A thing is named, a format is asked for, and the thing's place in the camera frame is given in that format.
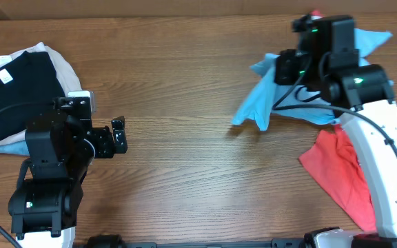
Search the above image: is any folded black shirt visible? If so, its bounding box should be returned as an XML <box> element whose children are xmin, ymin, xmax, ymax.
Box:
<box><xmin>0</xmin><ymin>52</ymin><xmax>65</xmax><ymax>141</ymax></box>

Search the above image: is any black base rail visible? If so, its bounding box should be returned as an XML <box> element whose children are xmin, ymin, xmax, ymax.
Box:
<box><xmin>72</xmin><ymin>235</ymin><xmax>312</xmax><ymax>248</ymax></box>

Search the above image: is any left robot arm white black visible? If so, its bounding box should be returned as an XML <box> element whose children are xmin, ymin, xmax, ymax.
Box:
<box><xmin>8</xmin><ymin>110</ymin><xmax>128</xmax><ymax>247</ymax></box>

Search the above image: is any light blue printed t-shirt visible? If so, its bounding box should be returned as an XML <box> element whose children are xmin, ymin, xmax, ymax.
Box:
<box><xmin>232</xmin><ymin>28</ymin><xmax>393</xmax><ymax>131</ymax></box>

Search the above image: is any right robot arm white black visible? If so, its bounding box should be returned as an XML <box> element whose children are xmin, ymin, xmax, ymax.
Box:
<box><xmin>275</xmin><ymin>15</ymin><xmax>397</xmax><ymax>247</ymax></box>

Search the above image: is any red printed t-shirt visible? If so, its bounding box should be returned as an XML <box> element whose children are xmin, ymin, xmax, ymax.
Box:
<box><xmin>298</xmin><ymin>9</ymin><xmax>378</xmax><ymax>233</ymax></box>

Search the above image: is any folded beige shirt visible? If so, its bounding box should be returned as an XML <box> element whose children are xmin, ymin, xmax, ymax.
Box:
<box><xmin>0</xmin><ymin>42</ymin><xmax>82</xmax><ymax>145</ymax></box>

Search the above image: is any cardboard back panel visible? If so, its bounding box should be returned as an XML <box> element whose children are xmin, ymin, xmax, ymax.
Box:
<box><xmin>0</xmin><ymin>0</ymin><xmax>397</xmax><ymax>20</ymax></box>

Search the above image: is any folded light blue denim garment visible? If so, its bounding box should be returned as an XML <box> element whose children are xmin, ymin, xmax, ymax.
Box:
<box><xmin>0</xmin><ymin>141</ymin><xmax>30</xmax><ymax>156</ymax></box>

